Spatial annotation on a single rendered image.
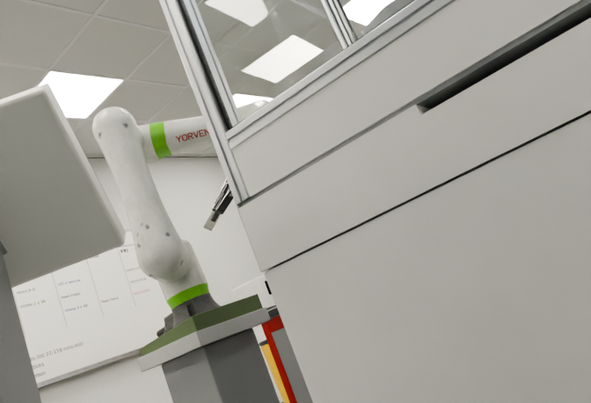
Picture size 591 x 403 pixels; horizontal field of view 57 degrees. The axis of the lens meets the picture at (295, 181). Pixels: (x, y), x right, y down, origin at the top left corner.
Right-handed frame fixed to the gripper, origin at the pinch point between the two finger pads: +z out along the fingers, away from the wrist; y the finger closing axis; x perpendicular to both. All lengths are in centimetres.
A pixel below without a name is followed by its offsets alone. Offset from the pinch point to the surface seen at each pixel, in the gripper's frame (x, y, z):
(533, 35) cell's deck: 8, 85, -79
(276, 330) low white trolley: 37.3, 5.1, 25.4
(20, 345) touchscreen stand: -37, 82, 1
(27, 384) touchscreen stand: -33, 86, 4
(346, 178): 0, 73, -45
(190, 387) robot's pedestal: 9, 38, 32
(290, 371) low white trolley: 46, 13, 33
